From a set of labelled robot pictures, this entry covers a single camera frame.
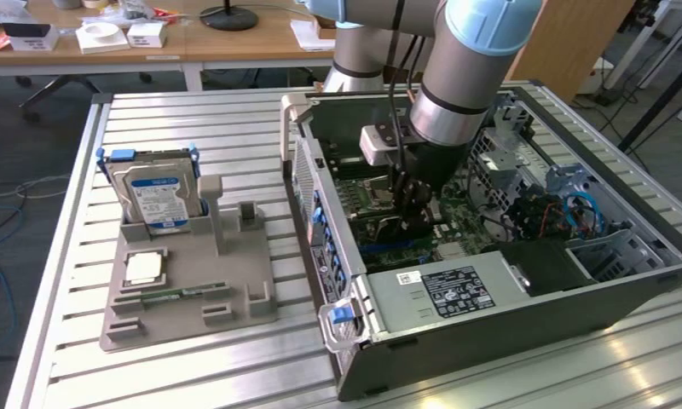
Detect black graphics card silver bracket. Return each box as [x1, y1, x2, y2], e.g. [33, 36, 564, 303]
[352, 208, 435, 249]

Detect grey power supply unit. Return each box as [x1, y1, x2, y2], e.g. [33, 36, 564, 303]
[364, 251, 534, 337]

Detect blue floor cable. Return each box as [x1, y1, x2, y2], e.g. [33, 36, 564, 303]
[0, 204, 25, 363]

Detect white plastic bags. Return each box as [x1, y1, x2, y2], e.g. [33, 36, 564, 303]
[0, 0, 34, 26]

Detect black grey PC case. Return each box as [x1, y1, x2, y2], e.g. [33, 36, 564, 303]
[280, 80, 682, 402]

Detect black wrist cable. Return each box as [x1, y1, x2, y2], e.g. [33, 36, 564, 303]
[387, 0, 427, 174]

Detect wooden cabinet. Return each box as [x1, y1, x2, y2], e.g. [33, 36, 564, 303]
[502, 0, 638, 103]

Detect white box black lid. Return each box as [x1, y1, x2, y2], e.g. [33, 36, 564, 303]
[2, 23, 61, 52]

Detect wooden desk white frame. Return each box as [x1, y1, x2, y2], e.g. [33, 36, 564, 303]
[0, 0, 341, 93]

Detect green motherboard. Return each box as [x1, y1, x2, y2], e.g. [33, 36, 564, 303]
[317, 140, 494, 274]

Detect black office chair base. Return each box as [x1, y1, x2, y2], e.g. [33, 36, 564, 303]
[15, 74, 101, 124]

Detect plain silver disk bay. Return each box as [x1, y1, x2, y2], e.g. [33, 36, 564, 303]
[564, 228, 670, 285]

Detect hard disk blue carrier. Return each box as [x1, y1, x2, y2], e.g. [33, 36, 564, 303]
[94, 147, 201, 235]

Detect black lamp base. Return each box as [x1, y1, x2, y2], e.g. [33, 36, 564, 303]
[197, 0, 260, 32]

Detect red wire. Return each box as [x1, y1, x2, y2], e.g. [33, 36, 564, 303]
[536, 202, 567, 239]

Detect white booklet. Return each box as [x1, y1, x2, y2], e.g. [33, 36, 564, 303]
[289, 19, 337, 51]

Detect grey parts rack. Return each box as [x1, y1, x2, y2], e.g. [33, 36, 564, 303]
[98, 174, 279, 354]

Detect green RAM stick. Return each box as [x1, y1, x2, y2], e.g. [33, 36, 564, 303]
[141, 285, 229, 303]

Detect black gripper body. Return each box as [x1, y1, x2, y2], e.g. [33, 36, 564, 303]
[400, 140, 471, 193]

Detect black wire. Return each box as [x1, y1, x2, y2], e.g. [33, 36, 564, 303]
[476, 203, 527, 247]

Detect perforated silver disk bay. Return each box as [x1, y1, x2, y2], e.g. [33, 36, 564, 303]
[468, 125, 559, 214]

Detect CPU socket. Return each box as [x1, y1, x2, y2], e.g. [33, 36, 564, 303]
[363, 176, 397, 206]

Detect white printed box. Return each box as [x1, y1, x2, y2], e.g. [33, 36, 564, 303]
[126, 21, 168, 49]

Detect blue wire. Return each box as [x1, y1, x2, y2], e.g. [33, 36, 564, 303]
[564, 190, 607, 239]

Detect white floor box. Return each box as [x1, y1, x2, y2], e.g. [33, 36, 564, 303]
[578, 57, 615, 100]

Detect clear bag of parts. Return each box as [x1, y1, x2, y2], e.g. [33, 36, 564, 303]
[112, 0, 177, 25]

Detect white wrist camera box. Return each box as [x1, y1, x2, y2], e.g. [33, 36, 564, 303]
[357, 122, 403, 168]

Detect black stand pole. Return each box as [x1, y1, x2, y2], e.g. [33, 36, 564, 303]
[616, 42, 682, 154]

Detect white desk leg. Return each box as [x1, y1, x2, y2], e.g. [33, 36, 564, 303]
[602, 0, 681, 89]

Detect white box round recess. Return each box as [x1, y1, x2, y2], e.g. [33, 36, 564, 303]
[74, 23, 130, 55]

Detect silver CPU chip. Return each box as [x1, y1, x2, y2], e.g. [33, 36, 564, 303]
[124, 253, 165, 285]

